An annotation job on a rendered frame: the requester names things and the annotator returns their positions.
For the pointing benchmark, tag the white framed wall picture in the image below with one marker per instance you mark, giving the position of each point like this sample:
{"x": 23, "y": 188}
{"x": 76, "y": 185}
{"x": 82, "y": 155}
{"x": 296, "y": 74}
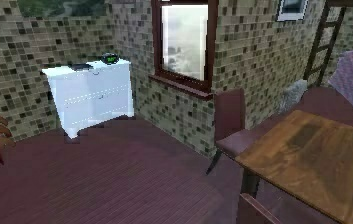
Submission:
{"x": 292, "y": 8}

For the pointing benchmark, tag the green framed wall picture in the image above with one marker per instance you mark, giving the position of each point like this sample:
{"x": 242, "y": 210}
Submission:
{"x": 62, "y": 7}

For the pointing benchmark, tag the grey pillow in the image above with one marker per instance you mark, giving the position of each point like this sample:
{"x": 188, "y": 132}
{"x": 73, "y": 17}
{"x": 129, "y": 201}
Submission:
{"x": 292, "y": 95}

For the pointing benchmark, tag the purple checked blanket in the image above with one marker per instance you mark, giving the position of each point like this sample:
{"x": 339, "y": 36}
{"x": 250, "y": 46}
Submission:
{"x": 350, "y": 78}

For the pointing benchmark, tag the brown teddy bear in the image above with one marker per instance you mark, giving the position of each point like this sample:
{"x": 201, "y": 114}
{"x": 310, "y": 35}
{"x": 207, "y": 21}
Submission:
{"x": 0, "y": 130}

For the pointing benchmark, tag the white chest of drawers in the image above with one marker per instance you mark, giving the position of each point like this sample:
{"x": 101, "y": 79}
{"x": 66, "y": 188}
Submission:
{"x": 94, "y": 96}

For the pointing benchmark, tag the maroon chair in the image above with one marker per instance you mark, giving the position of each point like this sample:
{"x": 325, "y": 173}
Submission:
{"x": 232, "y": 126}

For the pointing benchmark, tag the maroon bed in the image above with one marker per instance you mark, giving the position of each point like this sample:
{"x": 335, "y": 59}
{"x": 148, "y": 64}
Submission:
{"x": 330, "y": 103}

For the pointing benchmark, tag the black flat remote control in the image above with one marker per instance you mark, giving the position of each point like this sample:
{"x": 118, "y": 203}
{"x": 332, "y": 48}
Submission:
{"x": 81, "y": 66}

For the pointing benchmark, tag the brown framed window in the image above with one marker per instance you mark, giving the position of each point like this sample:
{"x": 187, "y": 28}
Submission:
{"x": 185, "y": 43}

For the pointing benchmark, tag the brown wooden table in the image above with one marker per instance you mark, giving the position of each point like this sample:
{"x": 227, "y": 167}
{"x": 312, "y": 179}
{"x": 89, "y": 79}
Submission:
{"x": 312, "y": 160}

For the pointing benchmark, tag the black alarm clock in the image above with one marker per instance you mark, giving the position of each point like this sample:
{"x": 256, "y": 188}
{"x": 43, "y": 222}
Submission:
{"x": 109, "y": 58}

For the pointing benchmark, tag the dark brown wooden ladder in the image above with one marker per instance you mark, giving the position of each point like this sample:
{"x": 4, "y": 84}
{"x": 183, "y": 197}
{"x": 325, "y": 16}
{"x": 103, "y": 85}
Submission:
{"x": 323, "y": 43}

